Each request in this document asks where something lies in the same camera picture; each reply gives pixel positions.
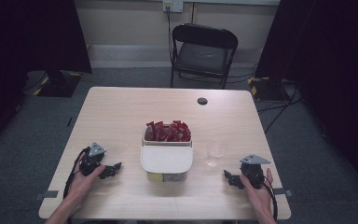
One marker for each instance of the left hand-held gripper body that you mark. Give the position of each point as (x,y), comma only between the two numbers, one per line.
(90,163)

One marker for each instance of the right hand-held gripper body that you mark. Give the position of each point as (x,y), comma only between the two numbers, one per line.
(253,174)

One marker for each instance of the white storage box with lid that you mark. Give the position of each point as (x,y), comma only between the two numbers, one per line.
(166,158)

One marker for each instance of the bunch of red packets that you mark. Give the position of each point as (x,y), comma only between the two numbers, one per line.
(167,132)

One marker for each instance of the person's left hand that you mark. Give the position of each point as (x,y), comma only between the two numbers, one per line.
(82,185)

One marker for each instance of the person's right hand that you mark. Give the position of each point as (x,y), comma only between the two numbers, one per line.
(261,199)

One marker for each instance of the clear drinking glass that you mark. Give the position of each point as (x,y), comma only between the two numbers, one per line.
(216,152)

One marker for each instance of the grey tape strip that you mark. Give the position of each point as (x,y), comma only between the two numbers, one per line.
(46,195)
(284,192)

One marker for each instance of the black stand base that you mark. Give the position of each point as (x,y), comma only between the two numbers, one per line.
(59,85)
(268,88)

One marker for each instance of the black folding chair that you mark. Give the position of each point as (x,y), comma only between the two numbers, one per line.
(203,54)

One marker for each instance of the dark curtain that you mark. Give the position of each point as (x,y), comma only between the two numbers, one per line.
(28,46)
(332,62)

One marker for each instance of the white wall socket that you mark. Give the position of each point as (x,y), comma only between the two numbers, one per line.
(173,5)

